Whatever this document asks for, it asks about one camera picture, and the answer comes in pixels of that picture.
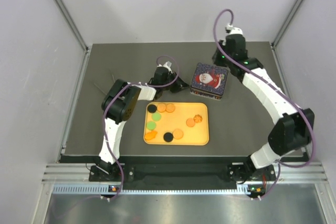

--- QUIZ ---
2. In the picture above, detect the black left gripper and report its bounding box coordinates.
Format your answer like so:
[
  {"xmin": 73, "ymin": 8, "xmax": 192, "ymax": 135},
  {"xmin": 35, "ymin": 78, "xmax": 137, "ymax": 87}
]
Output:
[{"xmin": 161, "ymin": 70, "xmax": 190, "ymax": 93}]

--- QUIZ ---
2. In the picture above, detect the gold tin lid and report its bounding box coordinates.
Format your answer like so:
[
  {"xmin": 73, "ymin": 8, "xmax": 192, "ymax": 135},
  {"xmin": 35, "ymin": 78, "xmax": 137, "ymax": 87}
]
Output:
[{"xmin": 190, "ymin": 62, "xmax": 229, "ymax": 89}]

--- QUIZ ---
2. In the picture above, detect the square cookie tin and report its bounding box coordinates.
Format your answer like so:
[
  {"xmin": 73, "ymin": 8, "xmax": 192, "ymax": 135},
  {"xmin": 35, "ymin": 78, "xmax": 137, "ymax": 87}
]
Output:
[{"xmin": 190, "ymin": 87, "xmax": 225, "ymax": 100}]

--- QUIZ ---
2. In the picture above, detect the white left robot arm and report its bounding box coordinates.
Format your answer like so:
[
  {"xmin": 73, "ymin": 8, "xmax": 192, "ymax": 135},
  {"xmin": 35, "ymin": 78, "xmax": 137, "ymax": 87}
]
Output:
[{"xmin": 97, "ymin": 65, "xmax": 189, "ymax": 180}]

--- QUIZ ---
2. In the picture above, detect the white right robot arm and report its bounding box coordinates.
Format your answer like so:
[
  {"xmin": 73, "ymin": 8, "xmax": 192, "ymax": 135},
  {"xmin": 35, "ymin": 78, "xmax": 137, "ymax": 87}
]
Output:
[{"xmin": 213, "ymin": 30, "xmax": 314, "ymax": 181}]

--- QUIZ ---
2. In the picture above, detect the orange scalloped cookie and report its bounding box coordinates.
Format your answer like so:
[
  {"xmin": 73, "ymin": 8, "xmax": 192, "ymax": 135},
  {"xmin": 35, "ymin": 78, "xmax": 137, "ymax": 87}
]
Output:
[{"xmin": 166, "ymin": 103, "xmax": 175, "ymax": 113}]

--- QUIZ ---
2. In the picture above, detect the orange round cookie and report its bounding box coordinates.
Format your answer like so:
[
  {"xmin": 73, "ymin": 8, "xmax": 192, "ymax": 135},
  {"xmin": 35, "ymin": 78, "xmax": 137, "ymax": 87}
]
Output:
[{"xmin": 157, "ymin": 103, "xmax": 166, "ymax": 113}]

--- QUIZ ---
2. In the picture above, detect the black sandwich cookie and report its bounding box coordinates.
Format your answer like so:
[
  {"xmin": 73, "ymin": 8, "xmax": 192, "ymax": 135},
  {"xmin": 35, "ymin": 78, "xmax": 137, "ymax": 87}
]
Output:
[
  {"xmin": 163, "ymin": 132, "xmax": 174, "ymax": 142},
  {"xmin": 147, "ymin": 104, "xmax": 157, "ymax": 113}
]

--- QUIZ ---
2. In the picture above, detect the orange swirl cookie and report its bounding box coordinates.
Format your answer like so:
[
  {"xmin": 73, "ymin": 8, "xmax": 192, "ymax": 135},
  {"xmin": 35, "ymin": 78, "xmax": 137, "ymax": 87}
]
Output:
[{"xmin": 193, "ymin": 114, "xmax": 203, "ymax": 123}]

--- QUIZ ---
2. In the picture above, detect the tan plain round cookie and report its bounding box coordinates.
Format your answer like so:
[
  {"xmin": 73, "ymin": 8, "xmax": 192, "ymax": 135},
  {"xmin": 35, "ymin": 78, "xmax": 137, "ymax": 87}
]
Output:
[{"xmin": 186, "ymin": 118, "xmax": 196, "ymax": 127}]

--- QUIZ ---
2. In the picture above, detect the green cookie upper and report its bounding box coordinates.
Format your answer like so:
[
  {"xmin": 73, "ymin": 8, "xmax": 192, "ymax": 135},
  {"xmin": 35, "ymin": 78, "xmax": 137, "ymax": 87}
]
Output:
[{"xmin": 151, "ymin": 112, "xmax": 161, "ymax": 122}]

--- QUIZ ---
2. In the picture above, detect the green cookie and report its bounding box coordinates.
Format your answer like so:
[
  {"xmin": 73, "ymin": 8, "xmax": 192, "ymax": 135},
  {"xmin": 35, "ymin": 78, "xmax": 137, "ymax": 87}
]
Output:
[
  {"xmin": 146, "ymin": 121, "xmax": 156, "ymax": 131},
  {"xmin": 151, "ymin": 112, "xmax": 161, "ymax": 122}
]

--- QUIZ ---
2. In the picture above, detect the yellow serving tray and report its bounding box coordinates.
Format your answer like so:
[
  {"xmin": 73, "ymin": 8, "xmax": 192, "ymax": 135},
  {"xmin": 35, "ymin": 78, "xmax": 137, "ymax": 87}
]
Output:
[{"xmin": 143, "ymin": 102, "xmax": 209, "ymax": 146}]

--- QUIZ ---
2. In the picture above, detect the tan dotted round cookie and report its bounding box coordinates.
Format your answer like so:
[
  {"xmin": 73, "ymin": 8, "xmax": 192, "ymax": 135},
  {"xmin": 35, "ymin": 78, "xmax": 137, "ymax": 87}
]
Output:
[{"xmin": 173, "ymin": 129, "xmax": 184, "ymax": 140}]

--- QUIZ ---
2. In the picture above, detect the green cookie lower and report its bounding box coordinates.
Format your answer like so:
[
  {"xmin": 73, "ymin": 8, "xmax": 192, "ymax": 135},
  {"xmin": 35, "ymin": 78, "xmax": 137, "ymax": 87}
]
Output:
[{"xmin": 146, "ymin": 121, "xmax": 156, "ymax": 131}]

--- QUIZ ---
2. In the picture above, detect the orange fish cookie left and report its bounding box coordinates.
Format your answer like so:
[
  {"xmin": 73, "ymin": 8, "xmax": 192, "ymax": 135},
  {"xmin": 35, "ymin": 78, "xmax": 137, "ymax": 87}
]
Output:
[{"xmin": 144, "ymin": 130, "xmax": 157, "ymax": 141}]

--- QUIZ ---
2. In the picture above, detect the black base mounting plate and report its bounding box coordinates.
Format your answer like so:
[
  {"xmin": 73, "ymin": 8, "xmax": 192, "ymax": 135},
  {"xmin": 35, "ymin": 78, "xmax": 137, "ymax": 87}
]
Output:
[{"xmin": 89, "ymin": 156, "xmax": 263, "ymax": 190}]

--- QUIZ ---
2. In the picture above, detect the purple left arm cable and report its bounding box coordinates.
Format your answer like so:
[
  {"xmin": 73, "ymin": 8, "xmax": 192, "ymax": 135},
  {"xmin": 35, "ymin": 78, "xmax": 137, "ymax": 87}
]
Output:
[{"xmin": 102, "ymin": 56, "xmax": 181, "ymax": 202}]

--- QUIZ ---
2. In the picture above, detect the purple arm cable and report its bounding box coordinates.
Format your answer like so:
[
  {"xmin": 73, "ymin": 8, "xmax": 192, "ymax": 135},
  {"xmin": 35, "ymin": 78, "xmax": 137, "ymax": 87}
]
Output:
[
  {"xmin": 102, "ymin": 56, "xmax": 181, "ymax": 202},
  {"xmin": 213, "ymin": 9, "xmax": 316, "ymax": 201}
]

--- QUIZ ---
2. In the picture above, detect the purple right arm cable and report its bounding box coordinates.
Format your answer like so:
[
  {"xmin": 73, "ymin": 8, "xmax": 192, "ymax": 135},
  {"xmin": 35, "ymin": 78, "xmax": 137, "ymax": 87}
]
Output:
[{"xmin": 213, "ymin": 9, "xmax": 316, "ymax": 201}]

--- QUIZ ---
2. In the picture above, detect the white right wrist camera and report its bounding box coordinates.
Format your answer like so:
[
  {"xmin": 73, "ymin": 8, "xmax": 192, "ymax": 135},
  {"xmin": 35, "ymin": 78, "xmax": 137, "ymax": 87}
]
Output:
[{"xmin": 225, "ymin": 24, "xmax": 243, "ymax": 35}]

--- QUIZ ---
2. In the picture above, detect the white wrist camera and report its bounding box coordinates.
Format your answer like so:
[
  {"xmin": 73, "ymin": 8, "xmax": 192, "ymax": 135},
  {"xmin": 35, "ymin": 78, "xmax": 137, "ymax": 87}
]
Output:
[
  {"xmin": 163, "ymin": 61, "xmax": 172, "ymax": 72},
  {"xmin": 225, "ymin": 24, "xmax": 243, "ymax": 35}
]

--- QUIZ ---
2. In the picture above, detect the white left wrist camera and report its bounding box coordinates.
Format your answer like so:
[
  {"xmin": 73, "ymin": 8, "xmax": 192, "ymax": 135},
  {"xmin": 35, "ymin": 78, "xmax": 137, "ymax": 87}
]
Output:
[{"xmin": 163, "ymin": 61, "xmax": 172, "ymax": 72}]

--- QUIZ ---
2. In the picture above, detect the slotted cable duct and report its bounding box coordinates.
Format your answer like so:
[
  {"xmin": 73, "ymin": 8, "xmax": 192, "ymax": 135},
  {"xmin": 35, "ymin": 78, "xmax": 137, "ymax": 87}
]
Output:
[{"xmin": 52, "ymin": 184, "xmax": 250, "ymax": 195}]

